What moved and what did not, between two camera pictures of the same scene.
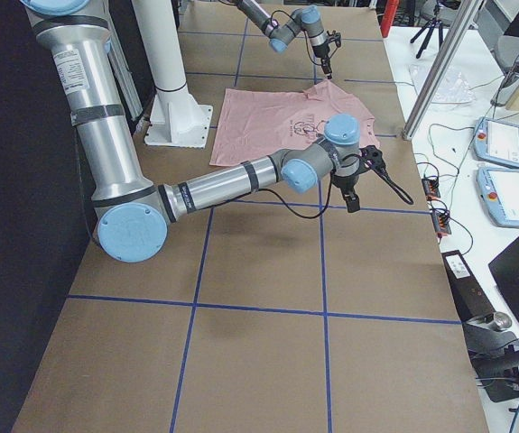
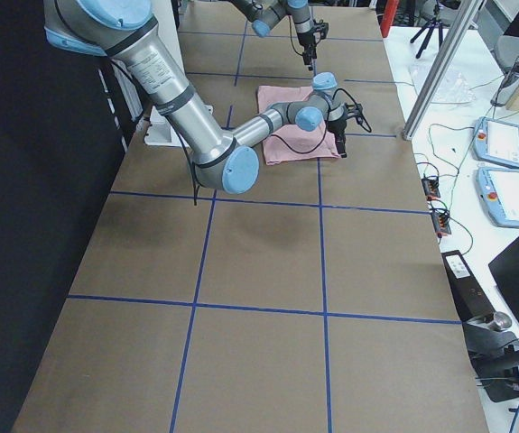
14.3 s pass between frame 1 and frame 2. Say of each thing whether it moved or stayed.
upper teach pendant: stayed
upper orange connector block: stayed
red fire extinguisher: stayed
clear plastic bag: stayed
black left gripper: moved
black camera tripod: stayed
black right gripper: moved
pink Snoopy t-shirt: moved
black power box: stayed
